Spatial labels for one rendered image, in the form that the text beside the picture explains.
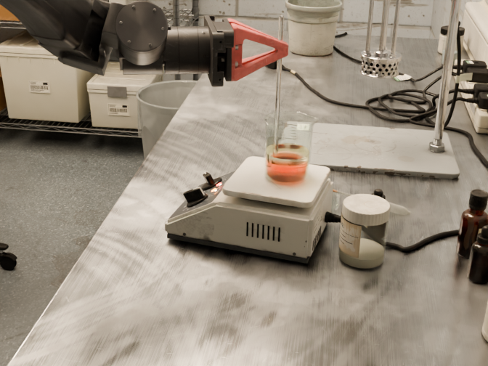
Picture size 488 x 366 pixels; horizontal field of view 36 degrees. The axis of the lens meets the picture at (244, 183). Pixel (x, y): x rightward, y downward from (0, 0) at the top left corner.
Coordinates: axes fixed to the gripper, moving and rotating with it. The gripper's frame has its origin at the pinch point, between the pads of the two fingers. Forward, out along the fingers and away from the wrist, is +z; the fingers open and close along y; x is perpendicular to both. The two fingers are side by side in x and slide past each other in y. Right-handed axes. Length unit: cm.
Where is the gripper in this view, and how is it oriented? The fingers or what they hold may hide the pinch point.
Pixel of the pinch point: (281, 49)
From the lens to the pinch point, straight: 94.4
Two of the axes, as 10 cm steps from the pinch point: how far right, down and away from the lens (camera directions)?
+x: -0.3, 9.1, 4.1
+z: 9.9, -0.4, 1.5
